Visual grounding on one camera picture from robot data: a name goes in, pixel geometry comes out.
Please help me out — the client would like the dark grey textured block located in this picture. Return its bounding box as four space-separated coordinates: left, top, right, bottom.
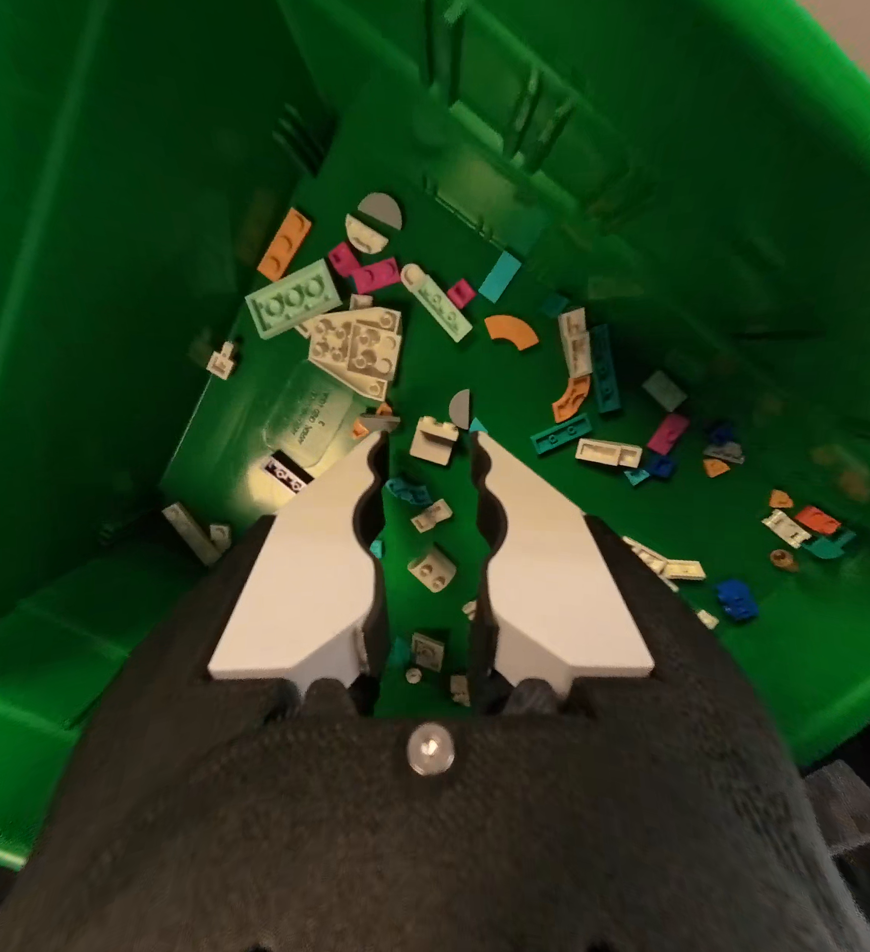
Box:
803 759 870 952

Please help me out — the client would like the small white lego brick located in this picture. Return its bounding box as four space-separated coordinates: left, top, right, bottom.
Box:
408 415 461 467

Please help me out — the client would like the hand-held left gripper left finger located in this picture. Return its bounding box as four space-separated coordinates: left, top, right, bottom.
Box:
206 430 393 693

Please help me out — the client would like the green plastic bin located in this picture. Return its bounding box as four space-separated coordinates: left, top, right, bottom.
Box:
0 0 870 871

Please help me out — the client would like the pile of lego pieces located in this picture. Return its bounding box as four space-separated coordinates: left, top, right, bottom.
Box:
160 189 861 706

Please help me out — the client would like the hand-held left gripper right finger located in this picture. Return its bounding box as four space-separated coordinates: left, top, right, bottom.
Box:
468 430 656 693

